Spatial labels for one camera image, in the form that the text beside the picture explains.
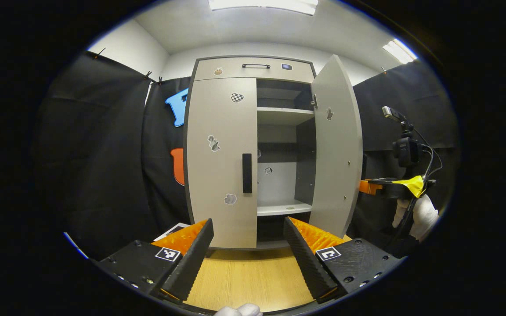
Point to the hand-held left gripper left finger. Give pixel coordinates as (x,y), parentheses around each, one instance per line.
(193,259)

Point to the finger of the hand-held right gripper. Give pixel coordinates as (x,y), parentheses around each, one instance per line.
(369,187)

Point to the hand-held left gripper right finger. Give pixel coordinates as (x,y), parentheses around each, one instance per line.
(305,259)

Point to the grey cabinet door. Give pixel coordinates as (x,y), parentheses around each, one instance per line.
(209,184)
(336,153)

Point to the grey double-door shoe cabinet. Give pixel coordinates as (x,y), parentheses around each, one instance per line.
(305,166)

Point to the grey cabinet shelf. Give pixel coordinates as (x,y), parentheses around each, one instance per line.
(283,116)
(281,210)

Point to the metal door hinge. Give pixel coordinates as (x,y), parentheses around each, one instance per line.
(314,102)

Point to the grey cabinet drawer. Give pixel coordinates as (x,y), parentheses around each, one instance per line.
(231,70)

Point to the printed paper card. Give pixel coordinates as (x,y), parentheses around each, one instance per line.
(171,230)

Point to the small ceiling light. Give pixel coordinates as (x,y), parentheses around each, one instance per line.
(400,50)

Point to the black backdrop cloth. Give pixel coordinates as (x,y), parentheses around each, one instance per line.
(103,153)

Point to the long ceiling light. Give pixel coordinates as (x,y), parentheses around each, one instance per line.
(262,5)

